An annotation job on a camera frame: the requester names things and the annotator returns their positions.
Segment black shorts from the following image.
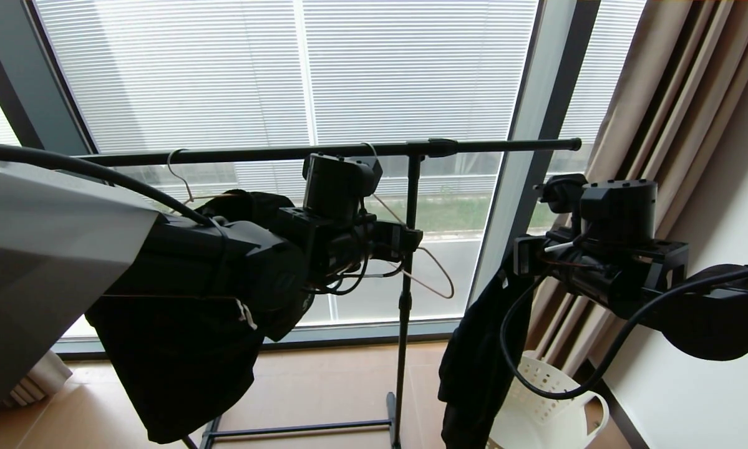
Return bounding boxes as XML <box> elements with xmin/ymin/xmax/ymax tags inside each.
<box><xmin>85</xmin><ymin>190</ymin><xmax>297</xmax><ymax>445</ymax></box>

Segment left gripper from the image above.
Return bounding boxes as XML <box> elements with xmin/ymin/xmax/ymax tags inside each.
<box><xmin>313</xmin><ymin>215</ymin><xmax>424</xmax><ymax>282</ymax></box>

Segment black garment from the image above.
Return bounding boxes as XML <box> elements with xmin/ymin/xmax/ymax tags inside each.
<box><xmin>438</xmin><ymin>262</ymin><xmax>537</xmax><ymax>449</ymax></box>

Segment black clothes rack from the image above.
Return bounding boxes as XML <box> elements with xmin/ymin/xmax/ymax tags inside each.
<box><xmin>77</xmin><ymin>137</ymin><xmax>583</xmax><ymax>449</ymax></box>

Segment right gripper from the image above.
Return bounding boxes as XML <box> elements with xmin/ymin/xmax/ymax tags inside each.
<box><xmin>512</xmin><ymin>232</ymin><xmax>650</xmax><ymax>316</ymax></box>

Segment window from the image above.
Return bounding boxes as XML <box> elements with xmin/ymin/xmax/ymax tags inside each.
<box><xmin>0</xmin><ymin>0</ymin><xmax>646</xmax><ymax>356</ymax></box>

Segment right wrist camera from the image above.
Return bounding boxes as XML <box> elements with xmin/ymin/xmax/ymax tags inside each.
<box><xmin>534</xmin><ymin>173</ymin><xmax>590</xmax><ymax>216</ymax></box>

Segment black cable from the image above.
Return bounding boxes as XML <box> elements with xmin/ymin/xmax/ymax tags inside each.
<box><xmin>310</xmin><ymin>237</ymin><xmax>407</xmax><ymax>297</ymax></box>
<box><xmin>499</xmin><ymin>262</ymin><xmax>748</xmax><ymax>401</ymax></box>
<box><xmin>0</xmin><ymin>142</ymin><xmax>216</xmax><ymax>227</ymax></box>

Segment pink clothes hanger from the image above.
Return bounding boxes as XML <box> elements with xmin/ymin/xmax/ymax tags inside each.
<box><xmin>166</xmin><ymin>148</ymin><xmax>237</xmax><ymax>207</ymax></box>
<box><xmin>361</xmin><ymin>142</ymin><xmax>456</xmax><ymax>299</ymax></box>

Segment beige curtain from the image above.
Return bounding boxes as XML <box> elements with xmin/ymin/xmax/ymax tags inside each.
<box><xmin>2</xmin><ymin>349</ymin><xmax>74</xmax><ymax>410</ymax></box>
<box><xmin>527</xmin><ymin>0</ymin><xmax>748</xmax><ymax>379</ymax></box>

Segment white laundry basket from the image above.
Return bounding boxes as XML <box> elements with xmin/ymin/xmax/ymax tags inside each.
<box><xmin>486</xmin><ymin>350</ymin><xmax>611</xmax><ymax>449</ymax></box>

